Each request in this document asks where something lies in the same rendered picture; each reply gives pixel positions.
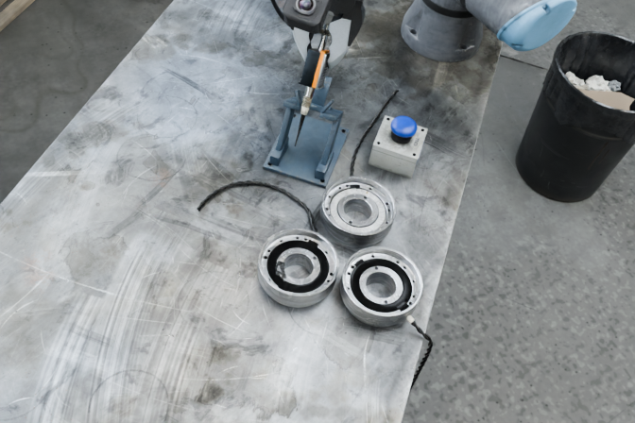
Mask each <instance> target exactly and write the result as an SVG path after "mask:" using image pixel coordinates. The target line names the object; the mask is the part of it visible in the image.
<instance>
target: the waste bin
mask: <svg viewBox="0 0 635 423"><path fill-rule="evenodd" d="M567 72H568V73H569V72H571V73H573V74H575V76H576V77H578V78H579V79H584V83H585V81H586V80H587V79H588V78H589V77H592V76H603V79H605V81H609V82H611V81H612V80H617V82H620V83H621V86H620V89H621V90H619V91H616V92H618V93H623V94H625V95H628V96H630V97H632V98H634V101H633V102H632V103H631V105H630V106H629V110H621V109H616V108H614V107H611V106H608V105H605V104H603V103H600V102H598V101H596V100H594V99H592V98H590V97H589V96H587V95H586V94H584V93H583V92H581V91H580V90H579V89H578V88H577V87H576V86H574V85H573V84H572V83H571V82H570V80H569V79H568V78H567V77H566V73H567ZM542 84H543V86H542V89H541V93H540V96H539V99H538V101H537V104H536V106H535V108H534V110H533V113H532V115H531V118H530V121H529V123H528V126H527V128H526V131H525V133H524V136H523V139H522V142H521V144H520V147H519V149H518V152H517V155H516V165H517V169H518V171H519V173H520V175H521V177H522V178H523V180H524V181H525V182H526V183H527V184H528V185H529V186H530V187H531V188H533V189H534V190H535V191H537V192H538V193H540V194H542V195H545V196H547V197H549V198H552V199H555V200H558V201H563V202H577V201H582V200H585V199H587V198H589V197H591V196H592V195H593V194H594V193H595V192H596V191H597V189H598V188H599V187H600V186H601V184H602V183H603V182H604V181H605V180H606V178H607V177H608V176H609V174H610V173H611V172H612V171H613V169H614V168H615V167H616V166H617V165H618V163H619V162H620V161H621V160H622V158H623V157H624V156H625V155H626V153H627V152H628V151H629V150H630V148H631V147H632V146H633V145H634V144H635V42H634V41H632V40H630V39H627V38H625V37H622V36H619V35H615V34H612V33H608V32H602V31H583V32H577V33H575V34H571V35H569V36H567V37H566V38H564V39H563V40H562V41H561V42H560V43H559V44H558V46H557V48H556V50H555V52H554V55H553V60H552V62H551V64H550V67H549V69H548V71H547V74H546V77H545V80H544V81H543V83H542Z"/></svg>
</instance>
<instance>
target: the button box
mask: <svg viewBox="0 0 635 423"><path fill-rule="evenodd" d="M393 119H394V118H392V117H389V116H386V115H385V118H384V120H383V122H382V124H381V126H380V129H379V131H378V134H377V136H376V139H375V141H374V144H373V146H372V149H371V153H370V157H369V165H372V166H375V167H378V168H381V169H384V170H387V171H389V172H392V173H395V174H398V175H401V176H404V177H407V178H412V175H413V172H414V169H415V166H416V164H417V161H418V158H419V156H420V152H421V149H422V146H423V143H424V139H425V136H426V133H427V130H428V129H427V128H424V127H419V126H417V127H418V129H417V132H416V134H415V135H414V136H412V137H409V138H401V137H399V136H397V135H396V134H394V133H393V132H392V130H391V128H390V125H391V122H392V120H393Z"/></svg>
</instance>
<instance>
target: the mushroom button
mask: <svg viewBox="0 0 635 423"><path fill-rule="evenodd" d="M390 128H391V130H392V132H393V133H394V134H396V135H397V136H399V137H401V138H409V137H412V136H414V135H415V134H416V132H417V129H418V127H417V124H416V122H415V121H414V120H413V119H412V118H410V117H407V116H398V117H396V118H394V119H393V120H392V122H391V125H390Z"/></svg>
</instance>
